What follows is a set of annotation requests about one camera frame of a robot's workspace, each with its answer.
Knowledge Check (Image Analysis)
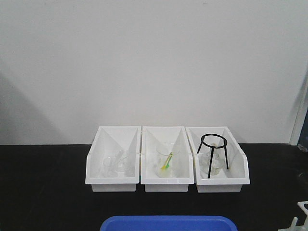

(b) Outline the black metal tripod stand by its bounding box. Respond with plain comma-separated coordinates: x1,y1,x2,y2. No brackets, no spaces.
197,133,229,179

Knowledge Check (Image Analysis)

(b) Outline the glass flask in right bin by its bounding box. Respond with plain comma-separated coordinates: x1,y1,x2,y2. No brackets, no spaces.
198,145,224,179

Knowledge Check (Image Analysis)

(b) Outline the blue-grey pegboard drying rack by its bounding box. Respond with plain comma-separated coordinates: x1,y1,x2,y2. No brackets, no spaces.
297,125,308,153

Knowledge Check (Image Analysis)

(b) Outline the left white storage bin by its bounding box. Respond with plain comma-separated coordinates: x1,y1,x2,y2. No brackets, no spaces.
85,126,141,192

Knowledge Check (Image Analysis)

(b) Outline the right white storage bin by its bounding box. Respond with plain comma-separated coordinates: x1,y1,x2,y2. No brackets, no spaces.
185,127,250,193

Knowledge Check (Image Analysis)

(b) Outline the white test tube rack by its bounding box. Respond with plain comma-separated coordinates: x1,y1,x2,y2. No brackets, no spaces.
278,201,308,231

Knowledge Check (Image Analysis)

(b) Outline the glassware in left bin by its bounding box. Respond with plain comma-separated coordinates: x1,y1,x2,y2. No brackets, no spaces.
103,150,135,178

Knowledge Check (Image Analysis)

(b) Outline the blue plastic tray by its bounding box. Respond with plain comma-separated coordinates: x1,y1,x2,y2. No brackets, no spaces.
100,215,238,231

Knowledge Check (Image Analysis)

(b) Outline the middle white storage bin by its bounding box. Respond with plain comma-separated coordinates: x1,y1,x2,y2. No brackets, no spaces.
141,126,194,193

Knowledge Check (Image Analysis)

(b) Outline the clear beaker in middle bin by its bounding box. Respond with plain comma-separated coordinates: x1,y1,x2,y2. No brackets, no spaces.
155,142,180,178

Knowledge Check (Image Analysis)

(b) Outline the white storage bin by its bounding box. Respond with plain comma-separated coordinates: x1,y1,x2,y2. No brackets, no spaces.
85,126,141,192
141,126,194,193
185,127,250,193

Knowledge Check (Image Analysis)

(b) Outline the yellow plastic spatula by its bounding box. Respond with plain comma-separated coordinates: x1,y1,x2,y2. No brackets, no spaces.
161,152,173,170

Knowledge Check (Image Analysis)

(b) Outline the green plastic spatula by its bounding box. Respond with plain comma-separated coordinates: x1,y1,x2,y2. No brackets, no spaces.
165,152,173,168

